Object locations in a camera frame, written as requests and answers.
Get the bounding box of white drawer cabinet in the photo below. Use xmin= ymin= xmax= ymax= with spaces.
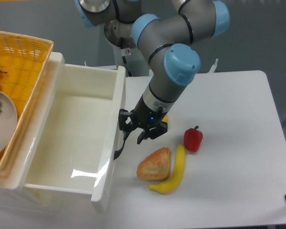
xmin=0 ymin=52 xmax=65 ymax=211

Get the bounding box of yellow bell pepper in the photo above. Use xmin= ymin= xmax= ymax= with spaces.
xmin=162 ymin=116 xmax=168 ymax=123

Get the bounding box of grey plate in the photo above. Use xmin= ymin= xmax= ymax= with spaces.
xmin=0 ymin=91 xmax=17 ymax=152

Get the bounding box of yellow banana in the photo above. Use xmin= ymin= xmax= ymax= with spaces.
xmin=148 ymin=144 xmax=186 ymax=194

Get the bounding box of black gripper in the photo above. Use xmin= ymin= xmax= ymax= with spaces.
xmin=118 ymin=96 xmax=168 ymax=144

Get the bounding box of yellow woven basket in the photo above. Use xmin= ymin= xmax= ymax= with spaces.
xmin=0 ymin=31 xmax=54 ymax=172

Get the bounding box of triangular bread pastry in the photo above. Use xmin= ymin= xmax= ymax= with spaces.
xmin=136 ymin=147 xmax=171 ymax=181

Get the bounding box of black top drawer handle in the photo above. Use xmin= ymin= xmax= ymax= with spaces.
xmin=113 ymin=140 xmax=126 ymax=160

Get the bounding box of red bell pepper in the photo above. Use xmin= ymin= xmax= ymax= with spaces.
xmin=184 ymin=125 xmax=203 ymax=153

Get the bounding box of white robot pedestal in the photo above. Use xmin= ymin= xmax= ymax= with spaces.
xmin=103 ymin=19 xmax=155 ymax=77

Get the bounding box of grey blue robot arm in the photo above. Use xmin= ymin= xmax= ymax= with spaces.
xmin=75 ymin=0 xmax=230 ymax=142

